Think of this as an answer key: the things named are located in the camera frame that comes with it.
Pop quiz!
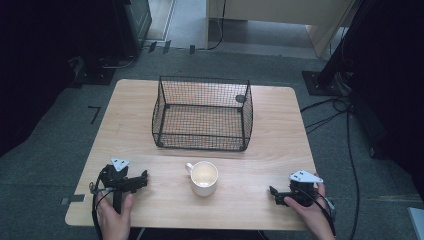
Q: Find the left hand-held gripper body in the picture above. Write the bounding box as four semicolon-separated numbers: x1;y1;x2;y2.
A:
99;157;144;215

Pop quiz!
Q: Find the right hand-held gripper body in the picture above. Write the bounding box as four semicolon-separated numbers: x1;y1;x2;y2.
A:
282;168;325;208

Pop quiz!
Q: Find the white cup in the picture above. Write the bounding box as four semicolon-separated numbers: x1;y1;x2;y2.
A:
184;160;220;197

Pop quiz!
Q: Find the black wire mesh basket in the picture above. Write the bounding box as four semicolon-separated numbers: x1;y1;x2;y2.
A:
151;75;254;153

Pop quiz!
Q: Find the person's right hand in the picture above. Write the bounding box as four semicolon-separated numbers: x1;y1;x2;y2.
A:
283;173;336;240

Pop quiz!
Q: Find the person's left hand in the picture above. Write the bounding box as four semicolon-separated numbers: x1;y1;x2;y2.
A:
96;192;136;240

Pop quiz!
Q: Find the grey tape strip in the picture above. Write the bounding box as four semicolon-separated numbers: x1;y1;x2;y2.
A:
325;197;337;219
60;194;86;206

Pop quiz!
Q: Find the white board corner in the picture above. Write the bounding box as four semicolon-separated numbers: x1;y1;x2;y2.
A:
406;206;424;240

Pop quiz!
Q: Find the dark curtain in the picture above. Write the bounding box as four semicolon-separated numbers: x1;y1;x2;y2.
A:
0;0;129;158
316;0;424;194

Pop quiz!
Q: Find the black cabinet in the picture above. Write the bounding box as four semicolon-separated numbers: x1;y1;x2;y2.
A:
112;0;153;58

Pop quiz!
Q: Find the light wooden furniture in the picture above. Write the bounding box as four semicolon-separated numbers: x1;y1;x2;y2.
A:
205;0;357;59

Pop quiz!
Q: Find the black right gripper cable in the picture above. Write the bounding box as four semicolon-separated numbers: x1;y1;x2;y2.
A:
298;187;338;238

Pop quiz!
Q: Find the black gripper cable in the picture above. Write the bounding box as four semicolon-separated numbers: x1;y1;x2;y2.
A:
88;165;116;240
298;187;338;238

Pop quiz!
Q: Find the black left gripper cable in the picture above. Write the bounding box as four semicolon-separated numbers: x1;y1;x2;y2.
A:
88;165;116;240

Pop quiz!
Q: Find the black floor cable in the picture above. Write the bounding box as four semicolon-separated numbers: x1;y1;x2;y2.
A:
345;99;362;240
299;95;351;135

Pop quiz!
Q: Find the black stand base plate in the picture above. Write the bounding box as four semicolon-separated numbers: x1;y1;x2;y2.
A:
73;55;118;86
301;69;353;98

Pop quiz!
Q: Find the black hanging cable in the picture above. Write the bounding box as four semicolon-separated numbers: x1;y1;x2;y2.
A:
195;0;228;52

